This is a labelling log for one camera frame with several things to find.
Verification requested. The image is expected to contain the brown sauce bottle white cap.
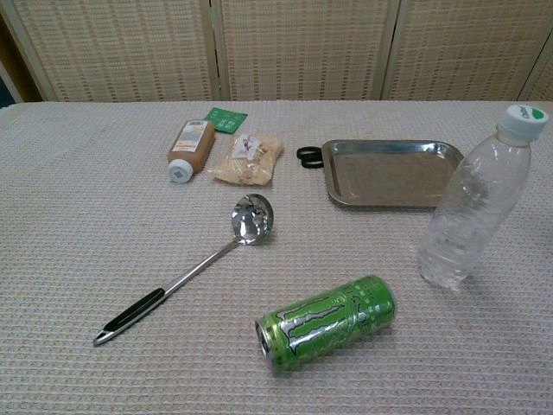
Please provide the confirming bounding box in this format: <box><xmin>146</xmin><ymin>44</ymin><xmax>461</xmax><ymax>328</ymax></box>
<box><xmin>167</xmin><ymin>119</ymin><xmax>217</xmax><ymax>183</ymax></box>

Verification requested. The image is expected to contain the rectangular stainless steel tray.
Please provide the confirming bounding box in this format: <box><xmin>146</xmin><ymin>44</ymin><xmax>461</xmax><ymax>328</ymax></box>
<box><xmin>321</xmin><ymin>138</ymin><xmax>465</xmax><ymax>213</ymax></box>

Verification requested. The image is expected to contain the clear bag of beige snacks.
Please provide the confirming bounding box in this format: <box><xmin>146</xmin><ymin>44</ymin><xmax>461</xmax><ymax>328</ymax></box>
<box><xmin>212</xmin><ymin>132</ymin><xmax>286</xmax><ymax>188</ymax></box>

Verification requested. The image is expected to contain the green energy drink can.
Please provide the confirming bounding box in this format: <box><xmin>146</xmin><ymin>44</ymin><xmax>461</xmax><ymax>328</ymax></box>
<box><xmin>254</xmin><ymin>274</ymin><xmax>397</xmax><ymax>375</ymax></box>

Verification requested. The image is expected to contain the beige woven tablecloth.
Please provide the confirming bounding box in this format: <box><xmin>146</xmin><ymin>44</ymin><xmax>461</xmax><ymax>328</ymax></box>
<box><xmin>0</xmin><ymin>99</ymin><xmax>553</xmax><ymax>415</ymax></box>

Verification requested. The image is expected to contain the transparent plastic water bottle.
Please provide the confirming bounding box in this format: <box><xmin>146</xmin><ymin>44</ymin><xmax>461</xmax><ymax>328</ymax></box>
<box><xmin>416</xmin><ymin>104</ymin><xmax>550</xmax><ymax>292</ymax></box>

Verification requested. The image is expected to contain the woven bamboo folding screen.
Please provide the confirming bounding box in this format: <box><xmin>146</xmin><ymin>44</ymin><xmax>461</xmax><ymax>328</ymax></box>
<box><xmin>0</xmin><ymin>0</ymin><xmax>553</xmax><ymax>104</ymax></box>

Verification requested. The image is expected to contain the black binder clip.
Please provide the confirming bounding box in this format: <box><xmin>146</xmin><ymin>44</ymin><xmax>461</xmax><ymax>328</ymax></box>
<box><xmin>296</xmin><ymin>146</ymin><xmax>324</xmax><ymax>170</ymax></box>

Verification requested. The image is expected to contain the green paper sachet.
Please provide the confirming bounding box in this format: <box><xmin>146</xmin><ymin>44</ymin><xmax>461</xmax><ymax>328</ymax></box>
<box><xmin>202</xmin><ymin>106</ymin><xmax>249</xmax><ymax>135</ymax></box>

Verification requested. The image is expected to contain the steel ladle with black handle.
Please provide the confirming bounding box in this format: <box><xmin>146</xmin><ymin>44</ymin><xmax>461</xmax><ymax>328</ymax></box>
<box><xmin>92</xmin><ymin>193</ymin><xmax>275</xmax><ymax>347</ymax></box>

